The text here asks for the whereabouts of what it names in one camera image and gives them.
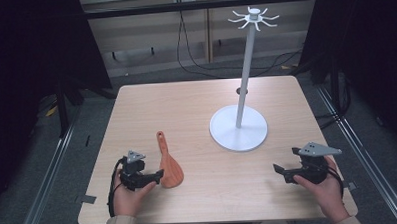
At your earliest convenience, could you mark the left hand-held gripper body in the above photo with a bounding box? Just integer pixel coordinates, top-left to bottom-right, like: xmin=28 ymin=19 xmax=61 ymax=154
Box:
xmin=118 ymin=149 xmax=148 ymax=192

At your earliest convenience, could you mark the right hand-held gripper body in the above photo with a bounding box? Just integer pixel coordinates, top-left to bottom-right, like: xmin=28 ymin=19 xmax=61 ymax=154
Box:
xmin=282 ymin=140 xmax=344 ymax=186

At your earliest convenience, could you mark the brown wooden rice paddle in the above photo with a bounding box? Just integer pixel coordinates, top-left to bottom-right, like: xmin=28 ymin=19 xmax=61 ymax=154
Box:
xmin=155 ymin=130 xmax=185 ymax=189

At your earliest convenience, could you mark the white hook stand rack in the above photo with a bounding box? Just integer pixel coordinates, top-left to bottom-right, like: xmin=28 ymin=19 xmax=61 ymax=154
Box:
xmin=204 ymin=4 xmax=285 ymax=154

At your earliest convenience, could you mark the person's right hand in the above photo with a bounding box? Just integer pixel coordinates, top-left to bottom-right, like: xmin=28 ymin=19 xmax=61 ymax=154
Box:
xmin=292 ymin=154 xmax=352 ymax=224

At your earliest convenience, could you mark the person's left hand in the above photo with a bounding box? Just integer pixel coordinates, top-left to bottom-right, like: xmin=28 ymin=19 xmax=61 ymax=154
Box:
xmin=111 ymin=166 xmax=159 ymax=219

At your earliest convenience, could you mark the grey tape piece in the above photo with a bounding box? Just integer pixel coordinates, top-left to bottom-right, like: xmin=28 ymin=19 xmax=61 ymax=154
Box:
xmin=74 ymin=194 xmax=98 ymax=206
xmin=342 ymin=180 xmax=359 ymax=192

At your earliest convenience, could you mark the black metal stand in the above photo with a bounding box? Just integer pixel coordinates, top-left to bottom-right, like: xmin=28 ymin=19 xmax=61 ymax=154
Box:
xmin=51 ymin=73 xmax=120 ymax=140

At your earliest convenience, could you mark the dark curtain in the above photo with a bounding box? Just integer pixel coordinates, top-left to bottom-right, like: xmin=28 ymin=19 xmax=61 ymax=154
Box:
xmin=0 ymin=0 xmax=118 ymax=213
xmin=297 ymin=0 xmax=397 ymax=159

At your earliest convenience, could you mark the black horizontal bar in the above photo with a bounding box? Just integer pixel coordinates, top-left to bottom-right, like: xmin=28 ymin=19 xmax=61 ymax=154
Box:
xmin=82 ymin=0 xmax=321 ymax=20

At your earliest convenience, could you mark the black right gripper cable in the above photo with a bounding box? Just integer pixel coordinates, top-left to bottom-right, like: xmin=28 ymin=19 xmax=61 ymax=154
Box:
xmin=322 ymin=161 xmax=346 ymax=200

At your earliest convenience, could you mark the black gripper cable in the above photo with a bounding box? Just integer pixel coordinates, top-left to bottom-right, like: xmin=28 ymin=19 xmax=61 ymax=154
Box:
xmin=322 ymin=161 xmax=346 ymax=200
xmin=105 ymin=156 xmax=129 ymax=218

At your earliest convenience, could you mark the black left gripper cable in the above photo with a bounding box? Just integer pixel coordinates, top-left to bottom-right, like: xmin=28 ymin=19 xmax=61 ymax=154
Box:
xmin=105 ymin=156 xmax=129 ymax=218

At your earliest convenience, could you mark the metal floor rail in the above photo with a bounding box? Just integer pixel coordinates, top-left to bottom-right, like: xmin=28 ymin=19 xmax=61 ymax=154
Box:
xmin=315 ymin=81 xmax=397 ymax=224
xmin=11 ymin=105 xmax=86 ymax=224

